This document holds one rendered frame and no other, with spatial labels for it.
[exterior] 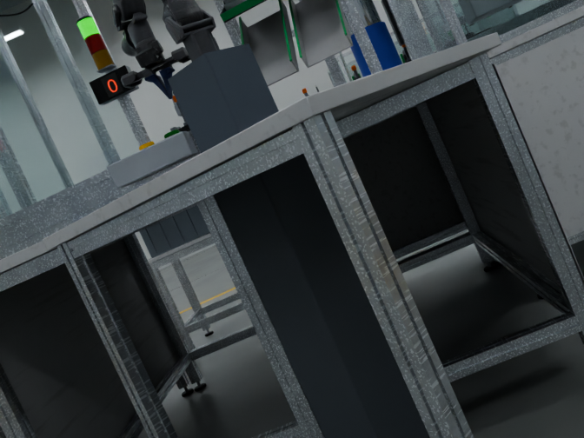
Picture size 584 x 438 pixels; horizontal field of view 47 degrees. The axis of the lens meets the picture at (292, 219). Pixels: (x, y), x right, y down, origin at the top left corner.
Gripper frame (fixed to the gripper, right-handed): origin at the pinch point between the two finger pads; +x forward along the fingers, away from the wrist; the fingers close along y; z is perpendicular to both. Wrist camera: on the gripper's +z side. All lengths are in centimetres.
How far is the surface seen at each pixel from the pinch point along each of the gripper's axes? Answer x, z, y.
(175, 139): 14.8, 12.9, -0.3
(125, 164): 15.2, 12.8, -14.3
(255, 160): 29, 63, 22
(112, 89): -9.8, -21.3, -19.2
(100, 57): -19.4, -21.4, -18.6
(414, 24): -1, -119, 83
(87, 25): -29.3, -21.5, -18.1
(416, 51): 10, -119, 79
